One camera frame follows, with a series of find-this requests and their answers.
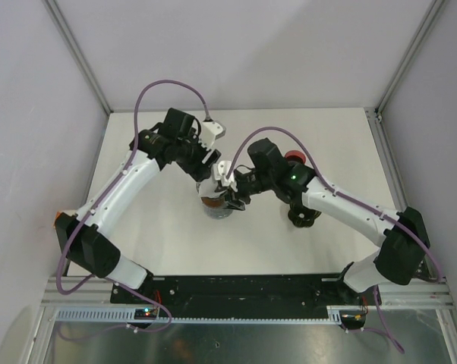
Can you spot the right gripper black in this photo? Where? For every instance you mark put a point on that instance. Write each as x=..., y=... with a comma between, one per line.
x=237, y=204

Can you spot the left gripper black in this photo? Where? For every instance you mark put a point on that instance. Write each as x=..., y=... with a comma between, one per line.
x=198, y=170

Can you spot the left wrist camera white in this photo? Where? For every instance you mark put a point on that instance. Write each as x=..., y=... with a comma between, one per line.
x=210, y=132

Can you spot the red black coffee dripper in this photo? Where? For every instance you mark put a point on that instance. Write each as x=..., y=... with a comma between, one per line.
x=295, y=156

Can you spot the orange white box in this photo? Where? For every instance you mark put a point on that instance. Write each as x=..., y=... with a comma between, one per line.
x=56, y=218

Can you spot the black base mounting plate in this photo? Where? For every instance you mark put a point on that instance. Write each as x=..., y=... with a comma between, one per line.
x=253, y=294

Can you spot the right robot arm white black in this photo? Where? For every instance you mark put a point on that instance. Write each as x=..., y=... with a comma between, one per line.
x=400, y=236

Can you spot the white paper coffee filter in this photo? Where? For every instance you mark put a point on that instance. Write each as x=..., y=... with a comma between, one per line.
x=210, y=189

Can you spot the aluminium frame post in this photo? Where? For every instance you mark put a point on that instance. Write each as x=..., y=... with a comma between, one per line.
x=59, y=20
x=426, y=25

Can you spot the olive green dripper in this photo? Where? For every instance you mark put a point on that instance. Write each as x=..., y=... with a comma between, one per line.
x=302, y=217

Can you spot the left aluminium frame post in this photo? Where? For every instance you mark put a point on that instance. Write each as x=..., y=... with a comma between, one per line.
x=59, y=20

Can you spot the clear glass carafe server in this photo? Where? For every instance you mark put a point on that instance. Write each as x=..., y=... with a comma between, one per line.
x=217, y=213

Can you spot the right aluminium frame post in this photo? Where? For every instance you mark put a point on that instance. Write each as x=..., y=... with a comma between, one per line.
x=426, y=25

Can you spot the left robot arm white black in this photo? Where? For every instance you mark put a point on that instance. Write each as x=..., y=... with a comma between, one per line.
x=83, y=235

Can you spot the grey cable duct rail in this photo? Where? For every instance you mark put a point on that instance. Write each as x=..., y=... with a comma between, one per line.
x=148, y=315

